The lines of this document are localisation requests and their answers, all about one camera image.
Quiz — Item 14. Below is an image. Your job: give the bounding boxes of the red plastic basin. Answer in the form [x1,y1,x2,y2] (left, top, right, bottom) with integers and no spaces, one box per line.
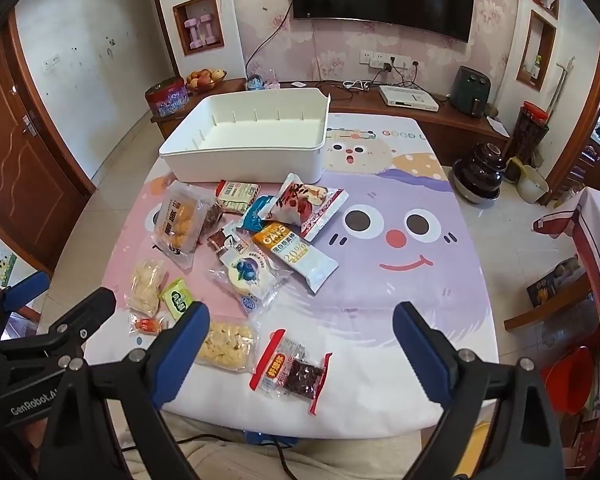
[540,345,596,416]

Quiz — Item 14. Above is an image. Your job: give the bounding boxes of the wooden TV cabinet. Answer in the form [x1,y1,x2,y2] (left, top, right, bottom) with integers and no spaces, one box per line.
[150,77,511,153]

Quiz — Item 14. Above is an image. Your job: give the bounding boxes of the clear packet of golden balls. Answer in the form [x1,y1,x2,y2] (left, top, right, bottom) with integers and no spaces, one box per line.
[151,181,216,261]

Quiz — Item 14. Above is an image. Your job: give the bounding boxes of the white plastic storage box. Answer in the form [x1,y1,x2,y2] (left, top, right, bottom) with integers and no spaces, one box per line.
[159,87,331,183]

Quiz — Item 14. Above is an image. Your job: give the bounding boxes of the snack packets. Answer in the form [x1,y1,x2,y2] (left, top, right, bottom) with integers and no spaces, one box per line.
[195,321,258,373]

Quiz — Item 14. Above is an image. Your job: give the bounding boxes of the wooden door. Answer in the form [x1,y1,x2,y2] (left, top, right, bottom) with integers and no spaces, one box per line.
[0,10,97,273]

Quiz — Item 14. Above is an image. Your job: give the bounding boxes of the thin black cable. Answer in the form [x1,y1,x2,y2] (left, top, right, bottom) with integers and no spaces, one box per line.
[122,435,293,480]

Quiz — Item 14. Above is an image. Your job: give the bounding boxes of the orange white bar packet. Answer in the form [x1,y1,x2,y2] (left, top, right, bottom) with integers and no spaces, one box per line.
[252,221,340,295]

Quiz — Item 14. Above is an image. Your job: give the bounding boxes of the brown nut snack packet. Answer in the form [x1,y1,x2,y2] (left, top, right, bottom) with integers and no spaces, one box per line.
[200,202,226,236]

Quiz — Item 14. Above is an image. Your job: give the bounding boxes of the white set-top box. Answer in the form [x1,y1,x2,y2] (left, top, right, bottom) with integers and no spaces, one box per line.
[378,85,439,111]

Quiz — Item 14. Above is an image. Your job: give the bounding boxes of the dark green air fryer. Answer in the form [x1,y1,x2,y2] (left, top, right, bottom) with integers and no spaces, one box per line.
[448,65,492,117]

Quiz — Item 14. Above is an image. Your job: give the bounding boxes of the basket of fruit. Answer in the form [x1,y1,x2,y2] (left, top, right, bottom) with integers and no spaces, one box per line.
[185,67,228,93]

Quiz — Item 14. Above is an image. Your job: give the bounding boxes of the white wall sockets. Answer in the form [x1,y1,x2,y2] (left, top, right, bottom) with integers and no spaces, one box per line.
[359,50,412,71]

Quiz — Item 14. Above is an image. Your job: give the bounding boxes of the brown chocolate packet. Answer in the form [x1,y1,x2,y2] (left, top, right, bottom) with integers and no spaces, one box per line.
[206,227,241,261]

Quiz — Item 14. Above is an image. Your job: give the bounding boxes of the small green packet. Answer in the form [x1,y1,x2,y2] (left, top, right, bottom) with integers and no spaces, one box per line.
[160,278,193,320]

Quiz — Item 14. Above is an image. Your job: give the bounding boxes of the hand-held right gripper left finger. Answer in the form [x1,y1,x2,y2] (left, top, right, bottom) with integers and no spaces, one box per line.
[39,301,211,480]

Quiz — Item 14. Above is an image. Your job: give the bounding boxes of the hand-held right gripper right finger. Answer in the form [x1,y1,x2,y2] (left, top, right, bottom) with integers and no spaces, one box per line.
[392,301,565,480]

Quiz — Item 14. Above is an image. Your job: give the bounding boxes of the red-lidded tall jar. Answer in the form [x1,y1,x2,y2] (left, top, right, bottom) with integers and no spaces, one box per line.
[507,101,551,171]

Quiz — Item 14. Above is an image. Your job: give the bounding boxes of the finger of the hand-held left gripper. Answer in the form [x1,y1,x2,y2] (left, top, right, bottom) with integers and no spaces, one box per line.
[0,287,117,358]
[0,271,51,347]

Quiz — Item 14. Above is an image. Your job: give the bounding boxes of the white plastic jug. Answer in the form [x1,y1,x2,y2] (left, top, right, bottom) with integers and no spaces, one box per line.
[515,157,550,204]

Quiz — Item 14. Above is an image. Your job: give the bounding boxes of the blueberry cake packet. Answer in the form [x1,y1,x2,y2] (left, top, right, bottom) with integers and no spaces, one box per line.
[209,247,293,315]

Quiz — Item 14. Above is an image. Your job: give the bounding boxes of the blue snack packet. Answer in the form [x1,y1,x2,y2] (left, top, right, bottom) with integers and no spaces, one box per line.
[240,196,281,233]

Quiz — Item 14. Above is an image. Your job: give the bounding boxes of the cartoon printed table mat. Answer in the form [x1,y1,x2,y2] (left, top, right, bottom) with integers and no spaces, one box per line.
[75,110,498,433]

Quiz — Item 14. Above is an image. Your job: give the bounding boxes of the red round tin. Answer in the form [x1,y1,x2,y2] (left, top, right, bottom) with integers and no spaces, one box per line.
[145,77,190,117]

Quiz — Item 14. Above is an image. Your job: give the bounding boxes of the black TV cable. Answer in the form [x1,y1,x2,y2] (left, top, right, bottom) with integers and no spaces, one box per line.
[245,2,296,81]

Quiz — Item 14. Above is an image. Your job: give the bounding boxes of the dark brown ceramic pot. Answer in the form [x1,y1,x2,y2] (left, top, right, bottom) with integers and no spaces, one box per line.
[452,142,507,204]

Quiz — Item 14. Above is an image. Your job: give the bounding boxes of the white red date packet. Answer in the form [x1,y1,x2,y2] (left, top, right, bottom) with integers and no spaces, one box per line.
[257,173,348,241]

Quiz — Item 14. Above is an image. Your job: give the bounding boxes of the pale cracker clear packet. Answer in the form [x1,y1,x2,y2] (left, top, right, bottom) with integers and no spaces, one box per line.
[125,258,168,316]

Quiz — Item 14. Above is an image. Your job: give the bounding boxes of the white mop handle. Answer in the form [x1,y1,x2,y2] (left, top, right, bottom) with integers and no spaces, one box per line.
[545,57,576,116]

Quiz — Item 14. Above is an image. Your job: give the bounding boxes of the wooden stool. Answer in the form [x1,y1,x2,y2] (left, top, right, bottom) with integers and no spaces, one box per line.
[502,260,596,332]

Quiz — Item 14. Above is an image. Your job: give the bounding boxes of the cream wafer packet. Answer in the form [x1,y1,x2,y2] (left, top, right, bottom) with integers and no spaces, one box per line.
[216,180,261,216]

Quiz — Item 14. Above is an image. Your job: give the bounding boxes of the red-edged dark fruit packet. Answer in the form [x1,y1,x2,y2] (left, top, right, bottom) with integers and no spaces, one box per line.
[250,329,333,416]

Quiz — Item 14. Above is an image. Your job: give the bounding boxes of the white cloth with red trim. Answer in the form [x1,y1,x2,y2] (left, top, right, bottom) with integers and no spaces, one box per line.
[532,186,600,461]

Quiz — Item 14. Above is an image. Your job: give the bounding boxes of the small orange candy packet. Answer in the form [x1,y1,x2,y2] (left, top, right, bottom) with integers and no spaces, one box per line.
[130,314,163,336]

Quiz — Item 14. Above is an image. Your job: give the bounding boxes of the black cable tangle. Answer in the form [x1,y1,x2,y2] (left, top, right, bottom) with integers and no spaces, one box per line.
[342,77,381,93]

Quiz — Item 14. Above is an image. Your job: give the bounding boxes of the printed cardboard box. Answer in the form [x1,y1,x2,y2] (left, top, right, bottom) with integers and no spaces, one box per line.
[526,257,581,307]

